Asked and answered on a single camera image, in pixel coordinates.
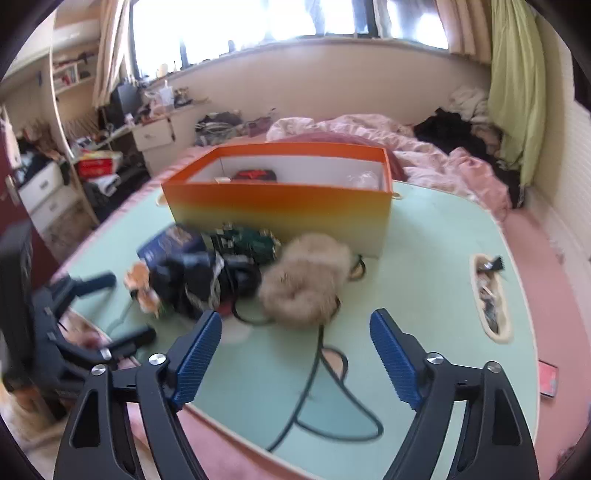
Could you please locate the white clothes pile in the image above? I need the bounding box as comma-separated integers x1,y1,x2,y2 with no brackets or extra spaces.
450,85,502,139

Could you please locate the white wall shelf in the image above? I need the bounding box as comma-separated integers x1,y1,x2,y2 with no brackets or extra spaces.
48,46,100,97

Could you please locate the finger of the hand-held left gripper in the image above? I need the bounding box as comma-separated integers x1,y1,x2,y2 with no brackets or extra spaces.
55,325,158,370
44,272,117,315

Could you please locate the small orange plush toy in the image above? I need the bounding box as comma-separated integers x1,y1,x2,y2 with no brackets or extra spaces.
124,261,162,319

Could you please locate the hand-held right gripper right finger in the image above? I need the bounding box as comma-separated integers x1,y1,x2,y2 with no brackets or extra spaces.
369,308,540,480

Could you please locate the black monitor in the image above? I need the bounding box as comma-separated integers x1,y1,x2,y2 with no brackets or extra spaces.
108,83,141,125

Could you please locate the white drawer unit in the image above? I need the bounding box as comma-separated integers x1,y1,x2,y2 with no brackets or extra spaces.
18,161,100,232

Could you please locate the green toy car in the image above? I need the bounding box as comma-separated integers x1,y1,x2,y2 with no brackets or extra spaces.
203,224,282,265

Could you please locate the pink bed sheet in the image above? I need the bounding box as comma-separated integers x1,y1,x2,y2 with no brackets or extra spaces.
48,148,591,480

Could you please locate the grey clothes pile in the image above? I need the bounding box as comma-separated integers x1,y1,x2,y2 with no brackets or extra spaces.
195,110,273,147

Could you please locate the black clothes pile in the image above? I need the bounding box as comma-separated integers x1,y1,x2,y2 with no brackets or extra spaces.
413,108,527,208

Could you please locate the small trinkets pile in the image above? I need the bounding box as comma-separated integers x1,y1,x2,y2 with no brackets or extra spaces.
478,272,502,333

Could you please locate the beige fluffy pom-pom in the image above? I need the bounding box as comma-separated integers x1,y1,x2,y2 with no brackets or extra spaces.
257,233,356,329

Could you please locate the green curtain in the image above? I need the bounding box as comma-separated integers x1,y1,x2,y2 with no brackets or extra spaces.
487,0,548,188

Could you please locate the window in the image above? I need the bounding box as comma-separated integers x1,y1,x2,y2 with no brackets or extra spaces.
129,0,451,77

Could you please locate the green cartoon desktop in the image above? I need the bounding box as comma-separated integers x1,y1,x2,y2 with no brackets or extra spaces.
48,148,541,480

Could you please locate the beige curtain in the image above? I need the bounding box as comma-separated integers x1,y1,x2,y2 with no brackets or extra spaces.
92,0,134,109
436,0,495,65

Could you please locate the pink blanket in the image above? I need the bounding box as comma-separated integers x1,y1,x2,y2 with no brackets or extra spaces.
265,113,513,222

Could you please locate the orange cardboard box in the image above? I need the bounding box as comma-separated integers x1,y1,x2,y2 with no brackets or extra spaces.
161,142,394,259

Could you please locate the black cloth bag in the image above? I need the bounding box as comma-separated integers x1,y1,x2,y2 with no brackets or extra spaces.
150,251,263,321

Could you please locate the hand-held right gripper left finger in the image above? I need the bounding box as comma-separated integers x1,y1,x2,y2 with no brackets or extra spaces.
53,310,223,480

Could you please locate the red tissue box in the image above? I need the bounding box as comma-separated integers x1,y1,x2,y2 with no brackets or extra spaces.
76,150,123,180

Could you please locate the red and black pouch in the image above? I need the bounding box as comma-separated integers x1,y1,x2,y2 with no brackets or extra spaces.
231,169,278,183

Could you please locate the white louvered door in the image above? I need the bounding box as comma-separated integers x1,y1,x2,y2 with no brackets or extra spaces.
549,92,591,278

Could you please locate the white desk with drawer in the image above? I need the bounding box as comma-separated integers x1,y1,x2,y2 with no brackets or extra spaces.
131,104,208,176

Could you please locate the clear plastic wrap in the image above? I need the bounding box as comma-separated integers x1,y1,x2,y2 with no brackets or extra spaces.
344,171,384,191

